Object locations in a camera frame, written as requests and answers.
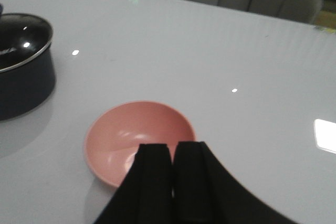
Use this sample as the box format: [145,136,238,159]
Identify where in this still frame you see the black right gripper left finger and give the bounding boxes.
[95,144,173,223]

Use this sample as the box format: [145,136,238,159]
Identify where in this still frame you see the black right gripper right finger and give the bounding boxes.
[173,142,293,223]

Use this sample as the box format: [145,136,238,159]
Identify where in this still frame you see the pink bowl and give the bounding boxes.
[83,101,196,187]

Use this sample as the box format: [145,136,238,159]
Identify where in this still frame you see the glass pot lid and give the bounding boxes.
[1,6,53,73]

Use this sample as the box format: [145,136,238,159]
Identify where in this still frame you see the dark blue pot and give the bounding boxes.
[1,49,56,120]

